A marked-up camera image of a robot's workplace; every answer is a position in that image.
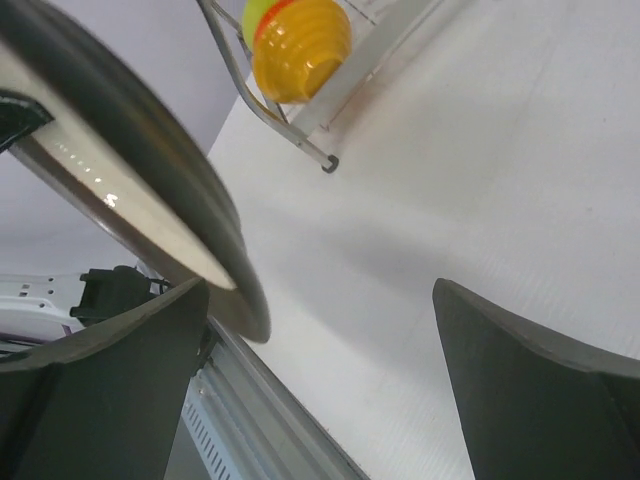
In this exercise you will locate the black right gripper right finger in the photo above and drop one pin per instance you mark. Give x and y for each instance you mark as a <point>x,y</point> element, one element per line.
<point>534,403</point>

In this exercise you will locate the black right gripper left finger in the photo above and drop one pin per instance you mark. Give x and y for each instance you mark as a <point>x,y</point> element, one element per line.
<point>105,402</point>

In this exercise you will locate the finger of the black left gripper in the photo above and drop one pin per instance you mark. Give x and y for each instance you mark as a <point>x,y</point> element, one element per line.
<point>20,116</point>

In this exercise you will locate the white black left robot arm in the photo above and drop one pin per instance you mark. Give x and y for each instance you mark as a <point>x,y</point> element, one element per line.
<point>56,276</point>

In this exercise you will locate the stainless steel dish rack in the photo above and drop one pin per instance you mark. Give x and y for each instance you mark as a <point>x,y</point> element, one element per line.
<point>379,30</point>

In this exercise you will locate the lime green bowl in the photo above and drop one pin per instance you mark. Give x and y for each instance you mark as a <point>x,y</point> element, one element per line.
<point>253,12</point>

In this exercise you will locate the orange bowl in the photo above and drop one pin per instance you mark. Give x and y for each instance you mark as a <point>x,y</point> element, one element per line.
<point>269,16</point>

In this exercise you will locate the yellow bowl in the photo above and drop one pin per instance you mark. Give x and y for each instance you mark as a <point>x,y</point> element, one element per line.
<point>300,49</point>

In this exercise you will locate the white slotted cable duct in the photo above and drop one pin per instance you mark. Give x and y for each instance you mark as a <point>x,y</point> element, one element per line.
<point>212,451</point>

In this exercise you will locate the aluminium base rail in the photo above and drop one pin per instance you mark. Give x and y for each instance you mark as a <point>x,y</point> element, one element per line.
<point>267,431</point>

